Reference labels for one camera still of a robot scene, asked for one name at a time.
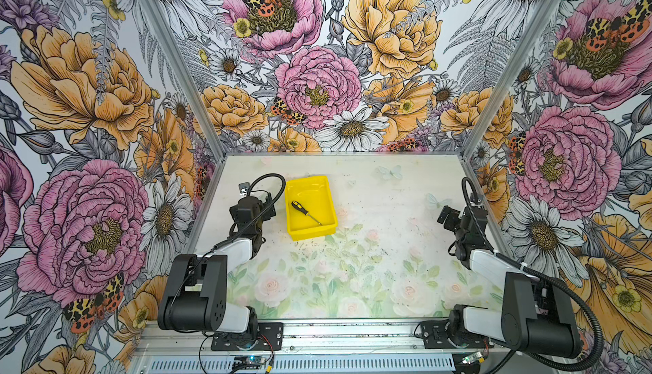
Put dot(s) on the aluminium mounting rail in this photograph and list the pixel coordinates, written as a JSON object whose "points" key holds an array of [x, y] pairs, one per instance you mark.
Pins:
{"points": [[303, 337]]}

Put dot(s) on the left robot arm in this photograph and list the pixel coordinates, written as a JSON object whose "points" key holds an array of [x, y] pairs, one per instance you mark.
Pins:
{"points": [[195, 299]]}

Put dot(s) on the green circuit board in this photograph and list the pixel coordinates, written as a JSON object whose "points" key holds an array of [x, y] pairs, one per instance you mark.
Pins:
{"points": [[474, 358], [248, 362]]}

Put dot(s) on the yellow plastic bin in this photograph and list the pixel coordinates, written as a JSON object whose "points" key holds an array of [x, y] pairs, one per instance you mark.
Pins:
{"points": [[315, 194]]}

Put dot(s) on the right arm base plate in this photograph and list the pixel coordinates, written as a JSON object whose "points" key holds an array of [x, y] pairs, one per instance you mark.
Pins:
{"points": [[437, 334]]}

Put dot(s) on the right green circuit board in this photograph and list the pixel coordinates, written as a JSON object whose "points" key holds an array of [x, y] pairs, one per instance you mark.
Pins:
{"points": [[474, 358]]}

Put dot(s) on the black yellow handled screwdriver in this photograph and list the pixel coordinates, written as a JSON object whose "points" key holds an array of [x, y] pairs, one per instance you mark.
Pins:
{"points": [[299, 208]]}

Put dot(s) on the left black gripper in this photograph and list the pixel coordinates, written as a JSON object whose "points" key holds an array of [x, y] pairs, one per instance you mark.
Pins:
{"points": [[266, 207]]}

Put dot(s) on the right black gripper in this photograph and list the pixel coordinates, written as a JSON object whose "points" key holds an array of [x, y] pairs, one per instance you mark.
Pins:
{"points": [[453, 216]]}

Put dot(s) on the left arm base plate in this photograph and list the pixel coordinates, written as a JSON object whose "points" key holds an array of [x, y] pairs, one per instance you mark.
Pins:
{"points": [[266, 336]]}

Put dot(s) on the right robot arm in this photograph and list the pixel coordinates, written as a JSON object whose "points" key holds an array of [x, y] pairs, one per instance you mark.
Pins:
{"points": [[534, 316]]}

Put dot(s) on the left green circuit board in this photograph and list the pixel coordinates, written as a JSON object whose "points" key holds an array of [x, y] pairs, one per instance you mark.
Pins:
{"points": [[248, 362]]}

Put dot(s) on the white slotted cable duct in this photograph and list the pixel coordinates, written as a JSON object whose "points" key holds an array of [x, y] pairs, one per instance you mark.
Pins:
{"points": [[410, 363]]}

